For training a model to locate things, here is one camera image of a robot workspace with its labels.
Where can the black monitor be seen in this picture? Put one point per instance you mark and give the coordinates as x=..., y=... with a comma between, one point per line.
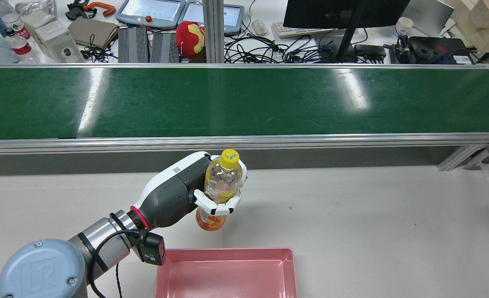
x=339, y=12

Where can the black monitor stand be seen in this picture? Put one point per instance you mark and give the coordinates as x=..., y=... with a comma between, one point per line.
x=349, y=35

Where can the silver laptop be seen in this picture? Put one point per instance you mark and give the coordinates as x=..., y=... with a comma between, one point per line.
x=428, y=15

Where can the white paper cup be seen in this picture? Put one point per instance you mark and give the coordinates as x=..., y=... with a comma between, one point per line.
x=404, y=26

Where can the translucent white box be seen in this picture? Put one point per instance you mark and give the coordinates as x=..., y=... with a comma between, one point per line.
x=56, y=39

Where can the water bottle red label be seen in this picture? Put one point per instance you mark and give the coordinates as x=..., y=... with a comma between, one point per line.
x=21, y=46
x=10, y=17

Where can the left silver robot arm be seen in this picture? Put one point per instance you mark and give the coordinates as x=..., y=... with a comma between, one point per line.
x=49, y=269

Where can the black equipment case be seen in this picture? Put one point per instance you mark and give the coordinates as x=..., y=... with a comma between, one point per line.
x=437, y=49

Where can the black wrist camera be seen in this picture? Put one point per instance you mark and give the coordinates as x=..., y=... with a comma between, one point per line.
x=153, y=248

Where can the black ribbed power unit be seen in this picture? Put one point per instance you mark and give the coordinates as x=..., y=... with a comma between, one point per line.
x=133, y=44
x=165, y=47

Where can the grey teach pendant red button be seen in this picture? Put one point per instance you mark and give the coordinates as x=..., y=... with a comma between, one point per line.
x=151, y=11

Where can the aluminium vertical post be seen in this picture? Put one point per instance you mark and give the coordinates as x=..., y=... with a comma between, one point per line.
x=213, y=29

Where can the green conveyor belt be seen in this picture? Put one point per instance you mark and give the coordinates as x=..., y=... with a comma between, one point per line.
x=227, y=143
x=269, y=103

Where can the clear plastic bag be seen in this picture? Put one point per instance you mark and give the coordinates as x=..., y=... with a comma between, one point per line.
x=37, y=12

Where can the pink plastic basket tray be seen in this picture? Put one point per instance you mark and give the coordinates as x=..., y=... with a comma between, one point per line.
x=227, y=277

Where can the white keyboard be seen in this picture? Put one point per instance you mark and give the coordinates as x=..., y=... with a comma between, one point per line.
x=294, y=31

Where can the stacked wooden blocks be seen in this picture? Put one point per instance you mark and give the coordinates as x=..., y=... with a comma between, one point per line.
x=482, y=20

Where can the brown notebook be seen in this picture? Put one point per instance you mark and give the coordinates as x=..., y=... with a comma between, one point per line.
x=89, y=31

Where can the black plastic bracket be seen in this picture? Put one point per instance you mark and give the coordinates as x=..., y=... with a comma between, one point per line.
x=75, y=11

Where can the red yellow plush toy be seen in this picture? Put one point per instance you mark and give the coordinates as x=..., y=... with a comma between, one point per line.
x=188, y=39

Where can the orange clamp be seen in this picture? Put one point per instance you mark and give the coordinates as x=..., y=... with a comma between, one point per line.
x=102, y=8

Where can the orange juice bottle yellow cap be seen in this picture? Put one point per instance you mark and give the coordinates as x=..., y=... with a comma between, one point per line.
x=222, y=176

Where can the left white grey robot hand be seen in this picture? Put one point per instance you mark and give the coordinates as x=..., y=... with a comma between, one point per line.
x=172, y=194

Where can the white computer mouse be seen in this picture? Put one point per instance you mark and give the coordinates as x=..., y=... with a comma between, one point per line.
x=259, y=27

